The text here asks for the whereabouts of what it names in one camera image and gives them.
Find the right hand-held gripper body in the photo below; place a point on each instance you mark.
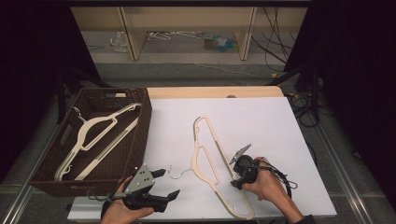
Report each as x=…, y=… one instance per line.
x=247, y=169

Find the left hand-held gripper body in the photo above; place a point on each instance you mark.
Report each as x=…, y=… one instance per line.
x=141, y=182

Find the brown woven basket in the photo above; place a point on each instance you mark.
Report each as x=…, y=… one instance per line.
x=124, y=155

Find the cream wooden clothes hanger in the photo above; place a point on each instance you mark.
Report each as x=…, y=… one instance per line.
x=195, y=160
x=107, y=149

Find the person's right hand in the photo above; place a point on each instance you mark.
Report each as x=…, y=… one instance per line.
x=267, y=186

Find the person's left hand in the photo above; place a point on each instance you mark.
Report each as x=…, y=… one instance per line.
x=120, y=214

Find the white table sheet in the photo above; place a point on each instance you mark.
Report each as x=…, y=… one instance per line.
x=274, y=124

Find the small dark round thing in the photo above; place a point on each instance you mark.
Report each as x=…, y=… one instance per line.
x=231, y=96

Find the light wooden table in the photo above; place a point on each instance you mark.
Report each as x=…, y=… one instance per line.
x=202, y=92

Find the black tripod stand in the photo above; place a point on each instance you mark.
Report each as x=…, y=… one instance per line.
x=306, y=77

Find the black metal stand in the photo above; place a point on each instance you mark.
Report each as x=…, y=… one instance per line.
x=61, y=93

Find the colourful plastic things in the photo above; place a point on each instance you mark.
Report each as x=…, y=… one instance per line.
x=218, y=43

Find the clear plastic bag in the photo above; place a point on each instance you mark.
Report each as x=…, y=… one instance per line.
x=119, y=42

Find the black curtain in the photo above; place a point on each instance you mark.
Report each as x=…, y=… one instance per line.
x=358, y=77
x=28, y=77

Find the light wooden shelf unit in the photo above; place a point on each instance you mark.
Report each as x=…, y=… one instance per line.
x=186, y=18

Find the aluminium rail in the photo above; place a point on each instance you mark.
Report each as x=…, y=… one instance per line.
x=345, y=174
x=21, y=193

